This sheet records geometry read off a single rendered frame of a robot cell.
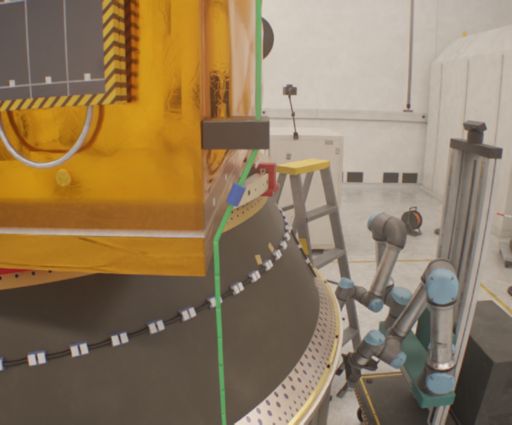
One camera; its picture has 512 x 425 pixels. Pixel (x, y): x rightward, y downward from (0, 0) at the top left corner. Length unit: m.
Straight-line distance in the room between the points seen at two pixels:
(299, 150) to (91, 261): 4.30
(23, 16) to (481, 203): 1.64
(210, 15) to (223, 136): 0.13
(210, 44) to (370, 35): 8.66
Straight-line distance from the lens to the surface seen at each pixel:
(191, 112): 0.41
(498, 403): 2.25
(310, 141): 4.69
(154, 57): 0.41
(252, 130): 0.40
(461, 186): 1.99
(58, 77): 0.41
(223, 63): 0.45
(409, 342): 2.24
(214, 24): 0.44
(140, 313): 0.85
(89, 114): 0.41
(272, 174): 1.20
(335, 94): 8.79
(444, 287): 1.50
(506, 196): 6.58
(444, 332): 1.62
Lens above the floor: 1.94
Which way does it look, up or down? 16 degrees down
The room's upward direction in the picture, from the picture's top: straight up
